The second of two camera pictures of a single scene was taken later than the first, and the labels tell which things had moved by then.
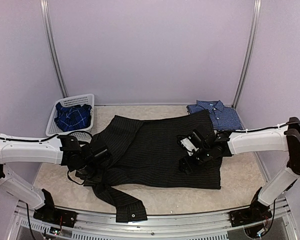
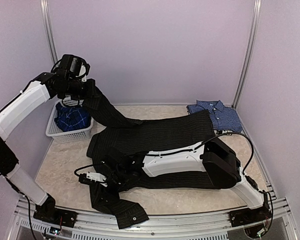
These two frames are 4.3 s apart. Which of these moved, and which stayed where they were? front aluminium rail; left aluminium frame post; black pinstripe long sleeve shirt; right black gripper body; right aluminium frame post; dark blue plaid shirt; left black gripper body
Moved: left black gripper body; black pinstripe long sleeve shirt; right black gripper body
Stayed: dark blue plaid shirt; front aluminium rail; right aluminium frame post; left aluminium frame post
